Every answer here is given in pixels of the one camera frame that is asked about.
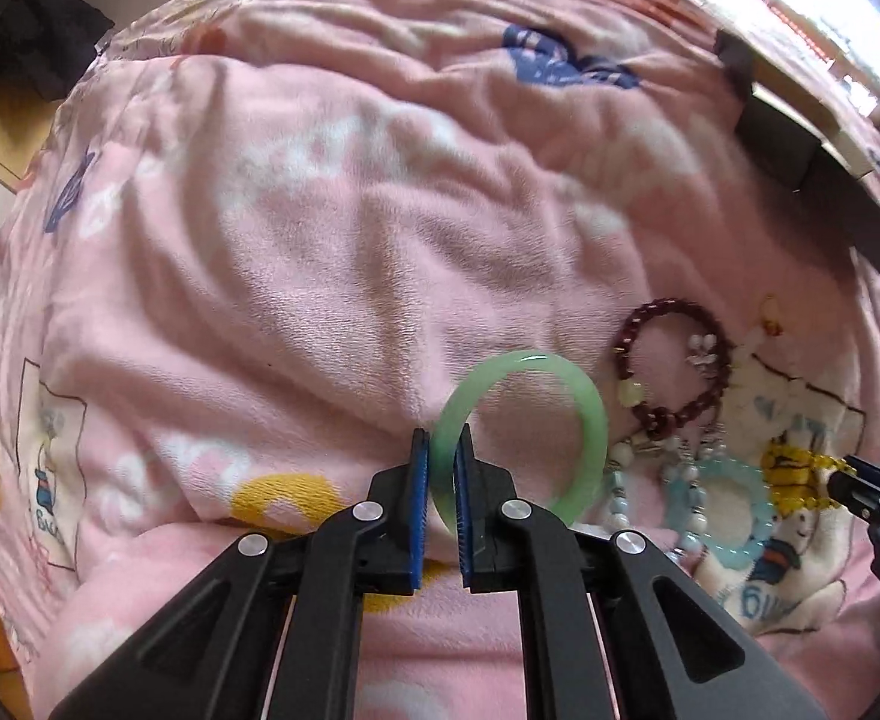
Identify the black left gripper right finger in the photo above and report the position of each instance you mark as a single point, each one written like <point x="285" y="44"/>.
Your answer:
<point x="610" y="627"/>

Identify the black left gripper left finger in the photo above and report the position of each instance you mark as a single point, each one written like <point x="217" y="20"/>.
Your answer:
<point x="271" y="628"/>

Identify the green jade bangle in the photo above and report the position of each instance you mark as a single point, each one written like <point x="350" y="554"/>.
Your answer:
<point x="591" y="411"/>

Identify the black cardboard jewelry box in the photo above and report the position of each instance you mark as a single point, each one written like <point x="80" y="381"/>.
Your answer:
<point x="795" y="137"/>

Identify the pink printed fleece blanket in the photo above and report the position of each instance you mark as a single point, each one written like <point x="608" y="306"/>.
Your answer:
<point x="266" y="239"/>

